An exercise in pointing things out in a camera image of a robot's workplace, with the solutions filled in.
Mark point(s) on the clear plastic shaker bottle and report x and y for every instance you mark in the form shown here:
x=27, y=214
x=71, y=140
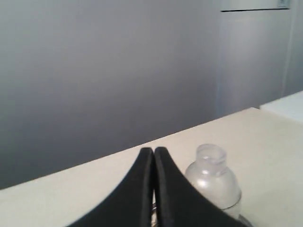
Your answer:
x=211, y=176

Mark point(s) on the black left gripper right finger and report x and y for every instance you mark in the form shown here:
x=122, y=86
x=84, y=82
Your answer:
x=178, y=203

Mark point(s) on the white side table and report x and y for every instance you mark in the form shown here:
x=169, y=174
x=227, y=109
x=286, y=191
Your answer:
x=290, y=107

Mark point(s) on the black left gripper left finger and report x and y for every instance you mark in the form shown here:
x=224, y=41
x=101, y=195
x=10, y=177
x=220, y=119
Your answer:
x=130, y=203

